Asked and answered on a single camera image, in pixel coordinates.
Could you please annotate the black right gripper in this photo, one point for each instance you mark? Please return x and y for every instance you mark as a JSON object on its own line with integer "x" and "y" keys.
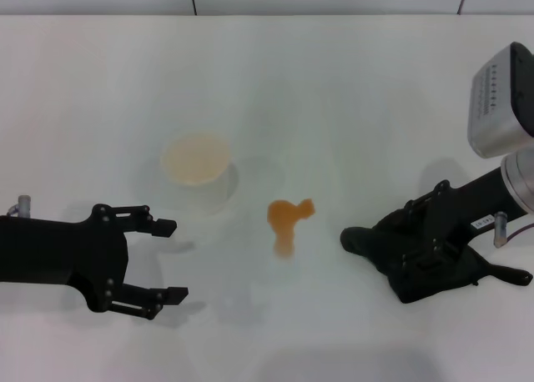
{"x": 471, "y": 207}

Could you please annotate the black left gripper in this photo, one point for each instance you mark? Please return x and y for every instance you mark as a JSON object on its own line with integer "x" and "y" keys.
{"x": 54, "y": 248}

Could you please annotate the dark blue rag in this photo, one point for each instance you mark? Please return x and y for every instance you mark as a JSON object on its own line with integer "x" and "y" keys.
{"x": 371, "y": 242}

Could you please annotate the white paper cup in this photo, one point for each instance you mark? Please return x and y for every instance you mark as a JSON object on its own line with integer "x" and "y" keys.
{"x": 196, "y": 157}

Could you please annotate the brown water stain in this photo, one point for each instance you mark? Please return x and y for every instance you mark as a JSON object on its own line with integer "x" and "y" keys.
{"x": 283, "y": 221}

